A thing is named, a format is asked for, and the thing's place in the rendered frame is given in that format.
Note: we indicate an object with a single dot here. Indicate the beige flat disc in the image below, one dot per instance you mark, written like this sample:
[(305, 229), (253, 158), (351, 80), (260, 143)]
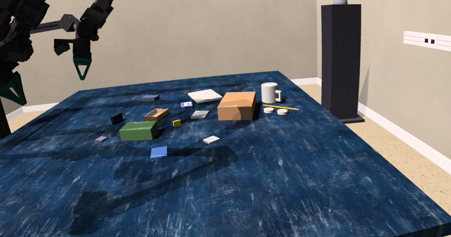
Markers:
[(282, 111), (268, 110)]

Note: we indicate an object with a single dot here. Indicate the white mug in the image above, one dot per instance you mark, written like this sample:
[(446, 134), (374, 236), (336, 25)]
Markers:
[(270, 93)]

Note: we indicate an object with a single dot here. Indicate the tan wooden box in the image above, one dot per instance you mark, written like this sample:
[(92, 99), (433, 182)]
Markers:
[(237, 106)]

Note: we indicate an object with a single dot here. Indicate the wooden ball maze puzzle tray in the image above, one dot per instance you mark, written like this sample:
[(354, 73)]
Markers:
[(156, 115)]

